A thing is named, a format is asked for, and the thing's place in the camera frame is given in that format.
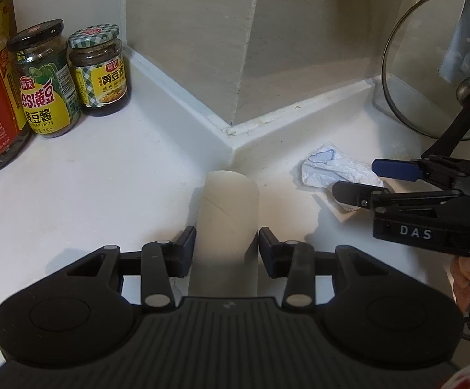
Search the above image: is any glass pot lid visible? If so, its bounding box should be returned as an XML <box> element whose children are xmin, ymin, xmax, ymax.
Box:
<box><xmin>381</xmin><ymin>0</ymin><xmax>470</xmax><ymax>157</ymax></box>

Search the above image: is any checkered lid sauce jar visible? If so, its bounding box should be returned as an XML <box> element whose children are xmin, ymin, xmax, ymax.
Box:
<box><xmin>68</xmin><ymin>23</ymin><xmax>130</xmax><ymax>117</ymax></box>

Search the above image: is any black lid sauce jar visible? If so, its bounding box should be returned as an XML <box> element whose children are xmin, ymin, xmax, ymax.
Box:
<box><xmin>7</xmin><ymin>19</ymin><xmax>81</xmax><ymax>138</ymax></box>

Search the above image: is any cardboard paper roll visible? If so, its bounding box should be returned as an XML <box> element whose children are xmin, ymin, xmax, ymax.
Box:
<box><xmin>188</xmin><ymin>171</ymin><xmax>259</xmax><ymax>298</ymax></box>

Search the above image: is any white tissue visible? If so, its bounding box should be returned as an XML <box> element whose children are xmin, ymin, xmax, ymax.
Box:
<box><xmin>301</xmin><ymin>142</ymin><xmax>384</xmax><ymax>191</ymax></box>

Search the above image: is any person right hand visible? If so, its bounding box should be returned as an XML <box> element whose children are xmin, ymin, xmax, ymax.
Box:
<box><xmin>450</xmin><ymin>256</ymin><xmax>470</xmax><ymax>312</ymax></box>

